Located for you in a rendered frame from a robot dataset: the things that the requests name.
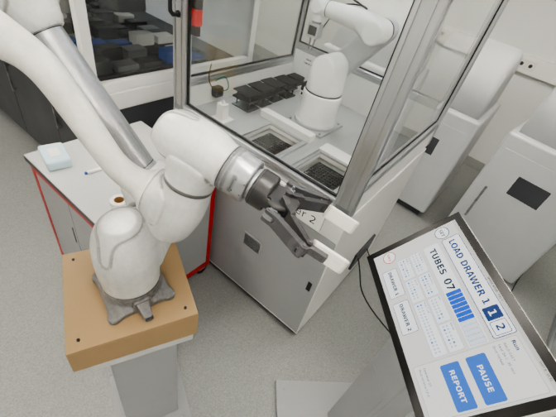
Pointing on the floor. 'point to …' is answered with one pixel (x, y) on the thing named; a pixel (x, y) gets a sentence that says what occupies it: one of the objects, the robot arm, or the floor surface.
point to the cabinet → (237, 249)
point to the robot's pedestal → (148, 383)
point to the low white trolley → (75, 209)
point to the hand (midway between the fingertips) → (345, 243)
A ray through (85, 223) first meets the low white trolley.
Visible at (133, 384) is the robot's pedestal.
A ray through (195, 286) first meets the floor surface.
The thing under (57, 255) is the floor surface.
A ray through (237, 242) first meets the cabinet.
